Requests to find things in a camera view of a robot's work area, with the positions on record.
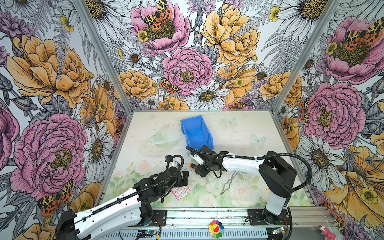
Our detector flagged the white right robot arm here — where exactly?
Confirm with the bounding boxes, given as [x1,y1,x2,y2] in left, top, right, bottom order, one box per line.
[186,146,297,225]

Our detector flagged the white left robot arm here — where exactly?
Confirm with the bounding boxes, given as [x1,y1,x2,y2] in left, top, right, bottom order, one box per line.
[53,155,189,240]

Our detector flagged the blue plastic bin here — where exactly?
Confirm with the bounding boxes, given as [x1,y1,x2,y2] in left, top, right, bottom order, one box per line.
[181,116,214,151]

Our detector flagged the pink checkered packet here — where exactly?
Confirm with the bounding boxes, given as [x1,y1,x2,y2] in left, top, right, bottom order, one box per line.
[172,186,191,201]

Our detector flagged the metal tongs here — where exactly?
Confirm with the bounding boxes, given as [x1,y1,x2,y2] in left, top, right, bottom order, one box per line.
[220,171,242,196]

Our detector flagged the rainbow flower sticker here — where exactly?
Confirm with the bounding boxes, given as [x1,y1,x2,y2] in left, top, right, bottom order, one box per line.
[208,220,224,239]

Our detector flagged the pink figurine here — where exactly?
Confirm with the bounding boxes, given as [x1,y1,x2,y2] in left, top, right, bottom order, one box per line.
[319,225,336,240]

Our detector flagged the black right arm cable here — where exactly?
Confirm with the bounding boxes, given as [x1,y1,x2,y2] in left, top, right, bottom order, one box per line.
[185,146,313,193]

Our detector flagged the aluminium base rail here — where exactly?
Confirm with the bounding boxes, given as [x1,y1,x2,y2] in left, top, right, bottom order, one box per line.
[103,207,342,240]

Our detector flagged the aluminium corner post right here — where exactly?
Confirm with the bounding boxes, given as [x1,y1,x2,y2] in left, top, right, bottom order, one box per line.
[271,0,341,114]

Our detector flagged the aluminium corner post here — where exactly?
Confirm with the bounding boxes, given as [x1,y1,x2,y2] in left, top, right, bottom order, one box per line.
[271,0,341,114]
[74,1,133,117]

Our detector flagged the aluminium corner post left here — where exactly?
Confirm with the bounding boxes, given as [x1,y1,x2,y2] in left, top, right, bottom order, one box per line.
[74,1,133,117]

